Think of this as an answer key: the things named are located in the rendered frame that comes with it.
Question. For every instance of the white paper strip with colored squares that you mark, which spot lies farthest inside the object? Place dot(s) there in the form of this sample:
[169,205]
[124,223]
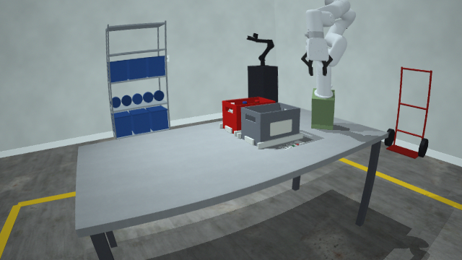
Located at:
[290,145]

